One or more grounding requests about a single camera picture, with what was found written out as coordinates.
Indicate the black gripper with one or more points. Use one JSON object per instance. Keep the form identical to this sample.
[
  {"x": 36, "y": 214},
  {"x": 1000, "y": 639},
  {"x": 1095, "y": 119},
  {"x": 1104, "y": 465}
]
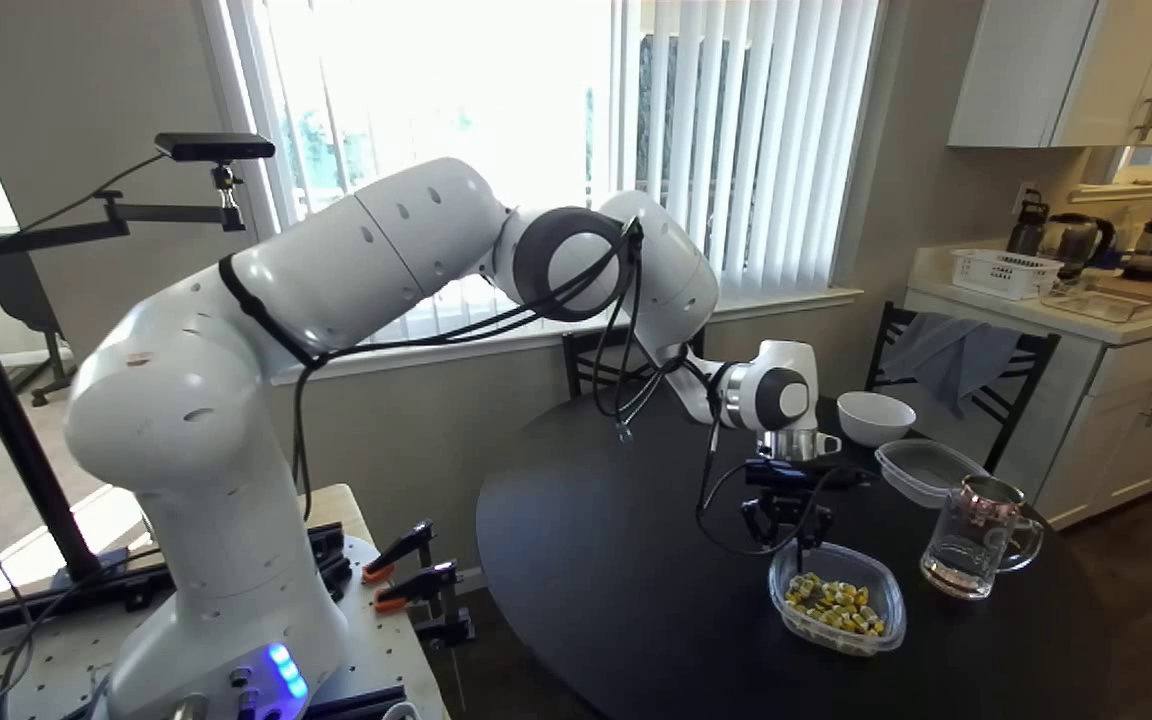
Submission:
[{"x": 790, "y": 510}]

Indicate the clear plastic lunchbox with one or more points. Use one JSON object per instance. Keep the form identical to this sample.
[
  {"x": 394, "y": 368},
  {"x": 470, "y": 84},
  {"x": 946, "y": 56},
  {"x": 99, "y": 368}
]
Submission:
[{"x": 887, "y": 583}]

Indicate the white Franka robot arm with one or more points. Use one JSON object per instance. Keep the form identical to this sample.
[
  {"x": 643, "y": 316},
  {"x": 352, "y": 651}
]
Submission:
[{"x": 203, "y": 402}]

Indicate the white bowl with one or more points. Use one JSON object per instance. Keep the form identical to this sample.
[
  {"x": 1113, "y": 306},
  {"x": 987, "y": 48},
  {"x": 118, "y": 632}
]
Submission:
[{"x": 876, "y": 421}]

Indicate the glass mug with water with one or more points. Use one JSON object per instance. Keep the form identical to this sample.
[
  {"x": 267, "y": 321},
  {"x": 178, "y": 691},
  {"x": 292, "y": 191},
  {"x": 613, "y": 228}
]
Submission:
[{"x": 969, "y": 544}]

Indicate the blue cloth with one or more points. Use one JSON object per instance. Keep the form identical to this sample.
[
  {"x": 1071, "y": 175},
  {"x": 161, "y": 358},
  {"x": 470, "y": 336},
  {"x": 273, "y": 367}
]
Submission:
[{"x": 958, "y": 367}]

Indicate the white plastic basket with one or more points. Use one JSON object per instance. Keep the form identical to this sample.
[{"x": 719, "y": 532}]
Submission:
[{"x": 1000, "y": 273}]

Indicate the white counter peninsula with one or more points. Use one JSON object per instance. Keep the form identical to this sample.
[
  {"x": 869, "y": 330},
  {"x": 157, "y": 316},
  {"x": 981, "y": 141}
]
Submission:
[{"x": 1138, "y": 412}]

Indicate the dark bottle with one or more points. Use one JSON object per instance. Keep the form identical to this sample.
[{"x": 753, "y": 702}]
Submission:
[{"x": 1024, "y": 222}]

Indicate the black electric kettle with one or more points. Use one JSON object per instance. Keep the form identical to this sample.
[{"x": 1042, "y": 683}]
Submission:
[{"x": 1076, "y": 242}]

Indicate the white vertical window blinds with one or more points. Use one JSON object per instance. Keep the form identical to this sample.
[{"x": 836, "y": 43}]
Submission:
[{"x": 762, "y": 132}]

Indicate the white upper cabinet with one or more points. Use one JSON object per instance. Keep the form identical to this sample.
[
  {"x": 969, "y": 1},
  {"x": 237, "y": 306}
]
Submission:
[{"x": 1042, "y": 66}]

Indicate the robot mounting table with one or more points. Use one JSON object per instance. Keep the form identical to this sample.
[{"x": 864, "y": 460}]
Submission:
[{"x": 17, "y": 666}]

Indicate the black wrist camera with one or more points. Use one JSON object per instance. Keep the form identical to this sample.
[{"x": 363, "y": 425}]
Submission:
[{"x": 779, "y": 474}]

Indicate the black stereo camera bar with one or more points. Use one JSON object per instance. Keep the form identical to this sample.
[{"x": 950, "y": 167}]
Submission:
[{"x": 216, "y": 144}]

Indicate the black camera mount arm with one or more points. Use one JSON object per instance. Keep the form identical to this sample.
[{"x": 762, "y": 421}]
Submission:
[{"x": 161, "y": 208}]

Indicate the black camera tripod stand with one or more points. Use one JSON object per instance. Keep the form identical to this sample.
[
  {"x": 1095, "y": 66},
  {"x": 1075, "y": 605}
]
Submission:
[{"x": 2, "y": 402}]

